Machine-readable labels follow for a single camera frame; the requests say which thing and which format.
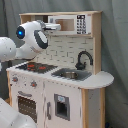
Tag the stove knob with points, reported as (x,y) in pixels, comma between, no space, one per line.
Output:
(15,79)
(33,84)

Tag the white cabinet door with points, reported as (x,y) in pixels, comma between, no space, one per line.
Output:
(63,105)

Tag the black toy faucet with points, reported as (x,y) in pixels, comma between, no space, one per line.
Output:
(84,61)

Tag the grey toy sink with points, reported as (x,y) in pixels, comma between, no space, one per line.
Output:
(72,74)

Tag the wooden toy kitchen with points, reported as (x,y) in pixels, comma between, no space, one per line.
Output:
(62,52)

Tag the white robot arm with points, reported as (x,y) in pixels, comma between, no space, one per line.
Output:
(34,35)

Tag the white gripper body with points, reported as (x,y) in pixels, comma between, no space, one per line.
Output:
(50,26)

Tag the white toy microwave door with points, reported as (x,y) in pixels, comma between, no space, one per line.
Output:
(72,24)

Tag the black toy stovetop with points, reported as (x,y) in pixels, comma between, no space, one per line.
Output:
(36,67)

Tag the toy oven door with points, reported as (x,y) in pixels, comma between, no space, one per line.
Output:
(29,102)

